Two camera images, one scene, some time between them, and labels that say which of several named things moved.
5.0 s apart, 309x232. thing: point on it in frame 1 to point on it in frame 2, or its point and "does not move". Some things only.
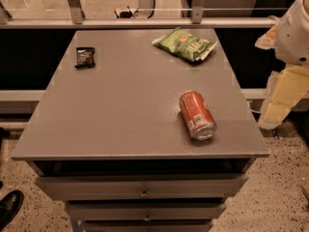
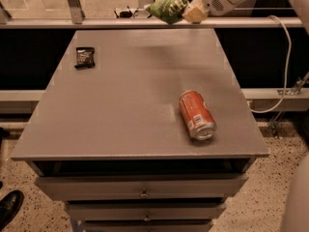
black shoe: x=10 y=206 does not move
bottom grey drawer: x=148 y=225 does not move
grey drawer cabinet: x=109 y=135 does not move
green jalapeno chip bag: x=185 y=44 to x=169 y=9
